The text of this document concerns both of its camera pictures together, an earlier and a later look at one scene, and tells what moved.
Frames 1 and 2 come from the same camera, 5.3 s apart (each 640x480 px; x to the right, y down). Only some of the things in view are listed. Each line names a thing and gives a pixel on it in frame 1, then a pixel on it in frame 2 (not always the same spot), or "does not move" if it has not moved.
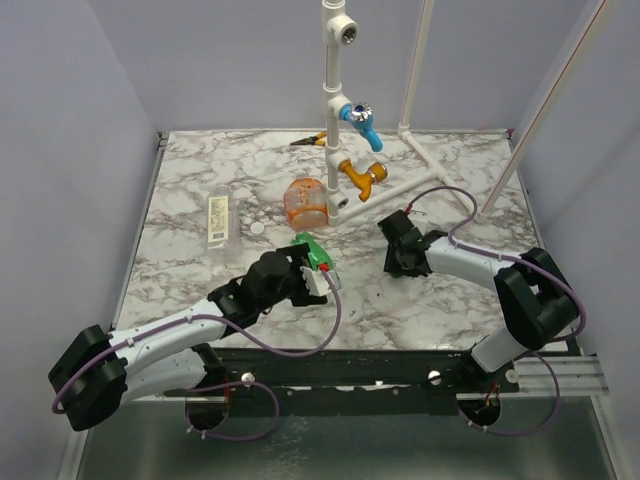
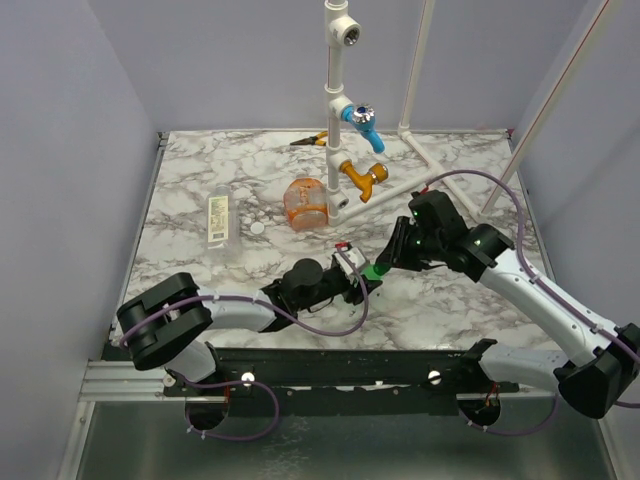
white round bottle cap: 257,227 does not move
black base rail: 415,372 does not move
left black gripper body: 294,287 -> 334,286
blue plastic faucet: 360,115 does not move
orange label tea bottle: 305,201 does not move
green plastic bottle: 317,255 -> 370,272
